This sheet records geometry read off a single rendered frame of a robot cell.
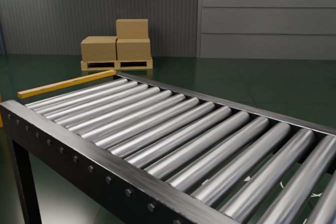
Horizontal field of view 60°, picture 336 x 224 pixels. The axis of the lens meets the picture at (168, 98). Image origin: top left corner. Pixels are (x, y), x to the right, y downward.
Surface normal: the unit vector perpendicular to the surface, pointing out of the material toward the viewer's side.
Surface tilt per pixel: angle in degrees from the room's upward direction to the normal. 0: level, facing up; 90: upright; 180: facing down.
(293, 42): 90
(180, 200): 0
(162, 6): 90
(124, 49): 90
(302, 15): 90
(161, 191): 0
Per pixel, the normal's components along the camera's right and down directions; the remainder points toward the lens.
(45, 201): 0.00, -0.94
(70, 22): -0.08, 0.35
